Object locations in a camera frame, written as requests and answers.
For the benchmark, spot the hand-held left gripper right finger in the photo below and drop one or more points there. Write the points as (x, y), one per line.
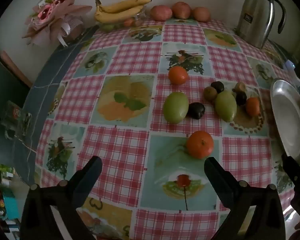
(222, 190)

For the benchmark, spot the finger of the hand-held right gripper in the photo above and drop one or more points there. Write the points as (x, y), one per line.
(296, 175)

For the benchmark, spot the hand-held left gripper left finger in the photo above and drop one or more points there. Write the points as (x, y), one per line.
(82, 190)

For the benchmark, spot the large orange tangerine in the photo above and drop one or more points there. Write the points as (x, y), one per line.
(200, 144)

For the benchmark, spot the silver metal plate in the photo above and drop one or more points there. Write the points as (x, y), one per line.
(290, 120)

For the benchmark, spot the small orange tangerine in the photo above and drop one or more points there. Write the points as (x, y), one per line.
(253, 106)

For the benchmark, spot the dark purple fruit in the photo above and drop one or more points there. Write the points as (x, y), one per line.
(218, 86)
(241, 98)
(196, 110)

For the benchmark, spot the green oval fruit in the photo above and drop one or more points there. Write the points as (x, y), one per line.
(176, 107)
(225, 106)

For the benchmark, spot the brown kiwi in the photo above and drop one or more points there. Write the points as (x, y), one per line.
(210, 93)
(240, 86)

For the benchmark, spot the red checked printed tablecloth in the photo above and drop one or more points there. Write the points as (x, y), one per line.
(130, 150)

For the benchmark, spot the clear glass mug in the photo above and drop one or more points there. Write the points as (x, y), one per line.
(15, 117)

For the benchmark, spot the white device with blue light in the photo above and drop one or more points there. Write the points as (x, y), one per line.
(288, 65)

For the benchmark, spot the glass jar with burlap wrap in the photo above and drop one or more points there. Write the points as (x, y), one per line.
(75, 28)

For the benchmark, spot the stainless steel thermos jug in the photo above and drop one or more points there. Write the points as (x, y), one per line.
(255, 17)

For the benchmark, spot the small green fruit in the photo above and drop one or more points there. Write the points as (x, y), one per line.
(107, 27)

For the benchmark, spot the small orange fruit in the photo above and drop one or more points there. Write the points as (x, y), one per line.
(128, 22)

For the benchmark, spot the small brown fruit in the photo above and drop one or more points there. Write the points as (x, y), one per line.
(138, 22)

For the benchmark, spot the red apple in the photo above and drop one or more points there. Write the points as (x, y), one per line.
(161, 12)
(201, 14)
(181, 10)

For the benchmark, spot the pink paper flower bouquet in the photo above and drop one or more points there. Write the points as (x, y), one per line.
(47, 12)

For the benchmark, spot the glass fruit bowl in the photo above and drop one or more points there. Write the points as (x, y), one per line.
(140, 15)

